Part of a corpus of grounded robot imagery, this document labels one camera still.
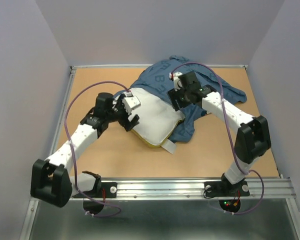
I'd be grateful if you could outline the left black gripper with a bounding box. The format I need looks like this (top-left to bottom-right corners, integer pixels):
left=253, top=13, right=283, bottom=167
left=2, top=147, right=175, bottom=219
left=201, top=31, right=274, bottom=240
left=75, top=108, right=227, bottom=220
left=106, top=94, right=139, bottom=132

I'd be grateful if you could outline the white pillow yellow edge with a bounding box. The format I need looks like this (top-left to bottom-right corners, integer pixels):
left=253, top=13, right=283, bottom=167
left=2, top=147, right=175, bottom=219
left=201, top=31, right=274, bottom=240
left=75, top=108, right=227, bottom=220
left=130, top=87, right=185, bottom=154

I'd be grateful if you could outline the blue lettered pillowcase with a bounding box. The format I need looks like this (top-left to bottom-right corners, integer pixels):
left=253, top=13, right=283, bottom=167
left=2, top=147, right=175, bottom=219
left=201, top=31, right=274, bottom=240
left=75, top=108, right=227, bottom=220
left=130, top=55, right=247, bottom=143

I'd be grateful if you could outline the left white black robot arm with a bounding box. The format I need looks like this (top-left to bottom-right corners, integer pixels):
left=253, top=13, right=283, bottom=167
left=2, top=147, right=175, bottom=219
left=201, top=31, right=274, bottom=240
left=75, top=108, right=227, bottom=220
left=30, top=91, right=141, bottom=208

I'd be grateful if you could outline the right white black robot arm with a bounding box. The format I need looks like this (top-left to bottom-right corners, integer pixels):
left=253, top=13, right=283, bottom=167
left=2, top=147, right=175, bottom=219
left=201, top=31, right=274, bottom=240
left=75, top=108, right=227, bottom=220
left=167, top=71, right=272, bottom=195

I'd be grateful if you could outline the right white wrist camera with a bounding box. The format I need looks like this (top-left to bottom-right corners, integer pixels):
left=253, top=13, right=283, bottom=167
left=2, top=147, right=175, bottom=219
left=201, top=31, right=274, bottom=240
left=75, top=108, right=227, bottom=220
left=169, top=71, right=183, bottom=91

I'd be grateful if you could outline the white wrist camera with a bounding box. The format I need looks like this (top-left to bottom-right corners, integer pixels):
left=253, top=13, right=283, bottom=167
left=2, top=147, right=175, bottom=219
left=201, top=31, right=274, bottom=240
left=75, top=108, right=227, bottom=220
left=122, top=91, right=141, bottom=115
left=169, top=71, right=183, bottom=91

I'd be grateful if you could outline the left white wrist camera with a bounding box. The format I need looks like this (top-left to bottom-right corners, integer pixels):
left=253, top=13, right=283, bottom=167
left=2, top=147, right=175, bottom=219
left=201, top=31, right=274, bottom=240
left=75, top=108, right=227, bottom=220
left=122, top=91, right=141, bottom=115

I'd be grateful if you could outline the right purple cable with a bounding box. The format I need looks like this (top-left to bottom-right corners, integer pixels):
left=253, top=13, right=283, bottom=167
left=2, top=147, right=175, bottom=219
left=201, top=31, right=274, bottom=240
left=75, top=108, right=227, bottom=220
left=169, top=61, right=265, bottom=217

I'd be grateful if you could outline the aluminium mounting rail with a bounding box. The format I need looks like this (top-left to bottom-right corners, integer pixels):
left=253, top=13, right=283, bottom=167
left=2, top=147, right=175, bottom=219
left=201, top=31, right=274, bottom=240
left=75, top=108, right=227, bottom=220
left=30, top=177, right=297, bottom=201

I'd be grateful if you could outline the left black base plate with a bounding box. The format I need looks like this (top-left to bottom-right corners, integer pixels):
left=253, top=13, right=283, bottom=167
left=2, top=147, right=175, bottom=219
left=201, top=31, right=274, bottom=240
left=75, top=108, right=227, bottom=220
left=82, top=181, right=118, bottom=199

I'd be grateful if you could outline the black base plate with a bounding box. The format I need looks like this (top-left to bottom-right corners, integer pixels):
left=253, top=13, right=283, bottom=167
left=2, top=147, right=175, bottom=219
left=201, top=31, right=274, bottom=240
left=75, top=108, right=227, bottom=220
left=82, top=181, right=118, bottom=199
left=203, top=180, right=250, bottom=199

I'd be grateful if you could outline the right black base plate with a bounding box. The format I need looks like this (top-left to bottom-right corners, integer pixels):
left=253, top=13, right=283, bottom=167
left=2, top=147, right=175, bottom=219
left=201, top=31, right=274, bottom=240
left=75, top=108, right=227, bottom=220
left=203, top=180, right=250, bottom=199

